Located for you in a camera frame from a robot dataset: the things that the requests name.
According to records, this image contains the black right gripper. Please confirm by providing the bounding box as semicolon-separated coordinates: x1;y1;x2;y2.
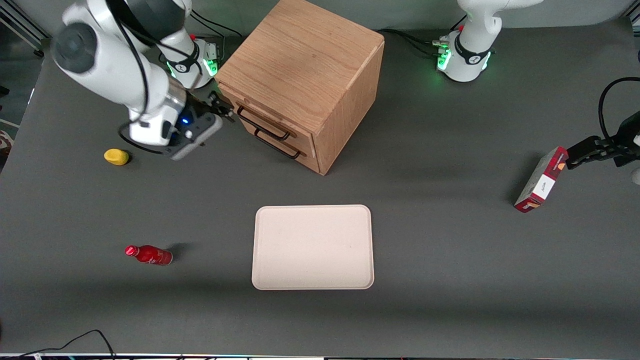
185;91;235;124

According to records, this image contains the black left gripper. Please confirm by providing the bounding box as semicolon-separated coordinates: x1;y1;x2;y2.
566;111;640;170

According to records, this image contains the oak wooden drawer cabinet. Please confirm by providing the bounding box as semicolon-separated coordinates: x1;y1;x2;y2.
214;0;386;176

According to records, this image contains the red and white carton box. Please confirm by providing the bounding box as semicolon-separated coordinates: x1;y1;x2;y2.
514;146;570;214

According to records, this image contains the yellow lemon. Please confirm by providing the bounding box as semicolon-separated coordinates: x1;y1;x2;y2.
103;148;130;166

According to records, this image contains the red metal bottle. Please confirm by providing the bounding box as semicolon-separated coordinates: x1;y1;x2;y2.
125;244;174;267

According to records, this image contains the beige rectangular tray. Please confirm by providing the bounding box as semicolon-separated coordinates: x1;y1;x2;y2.
251;204;375;291

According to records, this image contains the black looped gripper cable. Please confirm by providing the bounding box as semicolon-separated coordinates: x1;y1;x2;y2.
598;77;640;145

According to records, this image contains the black right arm base cable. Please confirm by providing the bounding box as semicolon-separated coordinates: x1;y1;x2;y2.
191;8;244;39

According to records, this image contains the black arm base cable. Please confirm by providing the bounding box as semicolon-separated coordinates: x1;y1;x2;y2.
191;8;244;39
377;28;451;59

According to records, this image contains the black cable along right arm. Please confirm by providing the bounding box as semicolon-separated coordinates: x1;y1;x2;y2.
106;0;207;153

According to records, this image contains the black left arm base cable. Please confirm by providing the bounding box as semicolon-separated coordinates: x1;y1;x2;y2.
377;28;451;59

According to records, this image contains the aluminium frame rail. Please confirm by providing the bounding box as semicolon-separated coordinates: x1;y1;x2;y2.
0;5;51;59

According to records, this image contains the black thin table cable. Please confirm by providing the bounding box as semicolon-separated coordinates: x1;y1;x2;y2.
0;329;117;360

